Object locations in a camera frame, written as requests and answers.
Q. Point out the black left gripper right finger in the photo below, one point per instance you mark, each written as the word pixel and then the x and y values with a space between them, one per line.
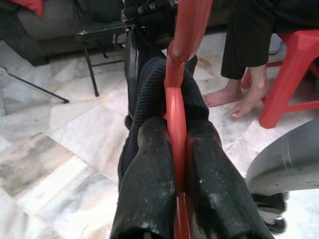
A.
pixel 219 189

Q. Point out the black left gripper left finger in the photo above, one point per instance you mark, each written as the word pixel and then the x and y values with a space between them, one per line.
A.
pixel 147 186

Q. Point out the red plastic hanger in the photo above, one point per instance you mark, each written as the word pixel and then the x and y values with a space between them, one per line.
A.
pixel 177 119

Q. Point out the black shirt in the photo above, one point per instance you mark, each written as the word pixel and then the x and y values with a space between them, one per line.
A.
pixel 149 94

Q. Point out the black robot leg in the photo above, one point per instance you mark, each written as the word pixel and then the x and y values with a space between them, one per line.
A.
pixel 132 62

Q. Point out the red plastic stool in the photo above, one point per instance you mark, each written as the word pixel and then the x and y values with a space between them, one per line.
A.
pixel 294 74

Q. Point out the metal clothes rack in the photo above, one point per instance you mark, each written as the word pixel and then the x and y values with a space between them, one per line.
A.
pixel 30 84

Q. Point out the black metal chair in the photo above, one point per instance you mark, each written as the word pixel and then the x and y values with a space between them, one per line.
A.
pixel 99 32

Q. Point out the dark sofa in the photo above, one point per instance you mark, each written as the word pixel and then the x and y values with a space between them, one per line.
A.
pixel 49 32

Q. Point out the red cushion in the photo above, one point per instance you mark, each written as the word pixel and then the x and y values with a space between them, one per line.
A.
pixel 35 6

